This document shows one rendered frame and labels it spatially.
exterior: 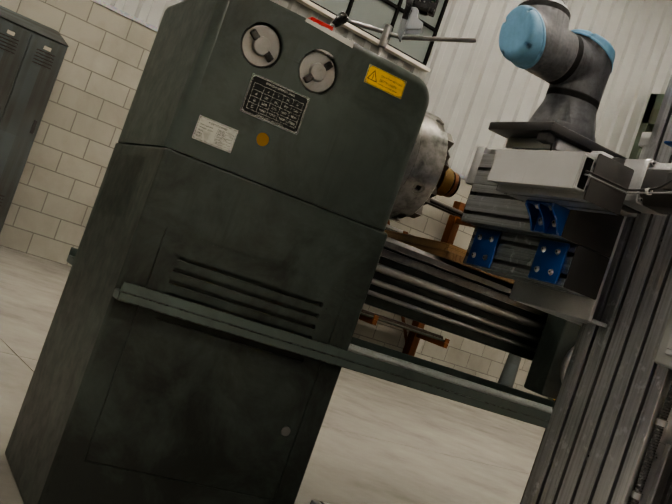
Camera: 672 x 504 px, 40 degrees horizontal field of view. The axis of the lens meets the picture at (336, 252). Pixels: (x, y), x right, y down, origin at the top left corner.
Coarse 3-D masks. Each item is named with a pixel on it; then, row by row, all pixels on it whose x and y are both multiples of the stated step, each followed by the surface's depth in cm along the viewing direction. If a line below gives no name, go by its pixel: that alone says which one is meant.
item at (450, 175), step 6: (450, 168) 262; (444, 174) 258; (450, 174) 260; (456, 174) 262; (444, 180) 258; (450, 180) 259; (456, 180) 261; (438, 186) 259; (444, 186) 259; (450, 186) 260; (456, 186) 261; (438, 192) 261; (444, 192) 261; (450, 192) 261
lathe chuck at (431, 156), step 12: (432, 120) 248; (432, 132) 244; (444, 132) 247; (420, 144) 241; (432, 144) 243; (444, 144) 245; (420, 156) 241; (432, 156) 242; (444, 156) 244; (420, 168) 241; (432, 168) 243; (408, 180) 241; (420, 180) 242; (432, 180) 244; (408, 192) 243; (396, 204) 246; (408, 204) 246; (420, 204) 247; (408, 216) 251
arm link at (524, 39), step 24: (528, 0) 193; (552, 0) 191; (504, 24) 196; (528, 24) 189; (552, 24) 190; (504, 48) 194; (528, 48) 189; (552, 48) 190; (576, 48) 193; (552, 72) 194
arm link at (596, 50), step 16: (576, 32) 198; (592, 48) 196; (608, 48) 197; (576, 64) 194; (592, 64) 195; (608, 64) 198; (560, 80) 196; (576, 80) 196; (592, 80) 196; (592, 96) 197
